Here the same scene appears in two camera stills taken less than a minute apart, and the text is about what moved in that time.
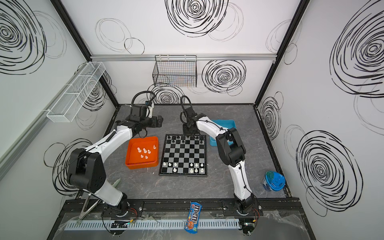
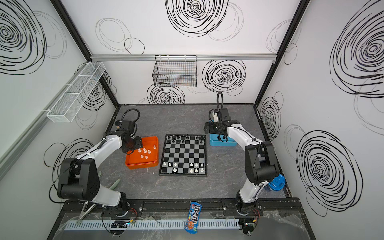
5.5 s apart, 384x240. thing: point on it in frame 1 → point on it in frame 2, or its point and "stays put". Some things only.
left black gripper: (158, 121) → (137, 143)
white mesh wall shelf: (67, 105) stays put
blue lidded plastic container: (274, 181) stays put
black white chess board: (184, 155) stays put
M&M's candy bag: (191, 224) stays put
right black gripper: (190, 130) → (212, 128)
